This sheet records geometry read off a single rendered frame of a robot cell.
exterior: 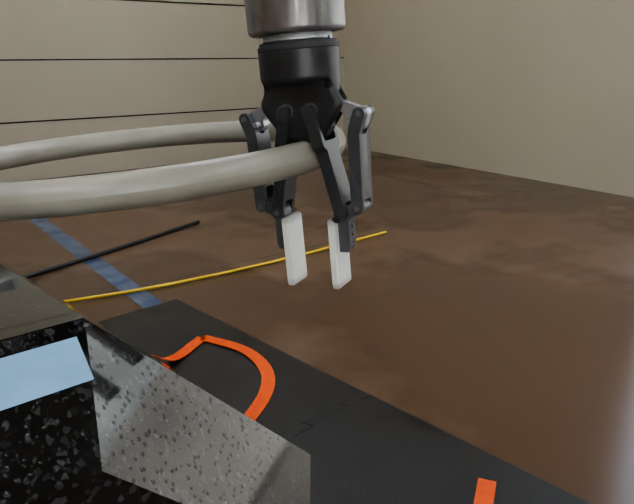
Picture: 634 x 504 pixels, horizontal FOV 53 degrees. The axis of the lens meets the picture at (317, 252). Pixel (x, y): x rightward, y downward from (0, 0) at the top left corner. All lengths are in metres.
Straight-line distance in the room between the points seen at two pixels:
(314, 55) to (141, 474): 0.37
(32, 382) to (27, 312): 0.08
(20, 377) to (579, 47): 5.32
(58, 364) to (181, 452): 0.13
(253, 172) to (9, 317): 0.23
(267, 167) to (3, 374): 0.26
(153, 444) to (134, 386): 0.05
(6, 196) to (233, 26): 6.25
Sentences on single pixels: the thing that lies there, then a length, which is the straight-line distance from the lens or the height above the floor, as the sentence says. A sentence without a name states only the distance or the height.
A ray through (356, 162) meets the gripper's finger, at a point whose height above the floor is 0.96.
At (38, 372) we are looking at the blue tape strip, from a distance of 0.53.
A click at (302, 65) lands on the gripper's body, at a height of 1.04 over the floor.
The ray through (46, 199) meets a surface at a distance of 0.53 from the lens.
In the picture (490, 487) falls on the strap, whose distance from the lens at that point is 1.75.
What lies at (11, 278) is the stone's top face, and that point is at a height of 0.85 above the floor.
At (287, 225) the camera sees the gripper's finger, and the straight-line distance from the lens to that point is 0.63.
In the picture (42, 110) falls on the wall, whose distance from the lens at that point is 6.04.
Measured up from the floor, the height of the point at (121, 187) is 0.96.
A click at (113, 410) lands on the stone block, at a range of 0.54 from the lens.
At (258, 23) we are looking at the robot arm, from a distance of 0.58.
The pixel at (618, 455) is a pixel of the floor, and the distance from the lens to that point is 2.01.
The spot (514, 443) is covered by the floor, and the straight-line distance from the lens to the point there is 1.96.
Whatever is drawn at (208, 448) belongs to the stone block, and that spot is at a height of 0.71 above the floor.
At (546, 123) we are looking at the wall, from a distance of 5.76.
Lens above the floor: 1.06
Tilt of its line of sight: 17 degrees down
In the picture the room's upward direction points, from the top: straight up
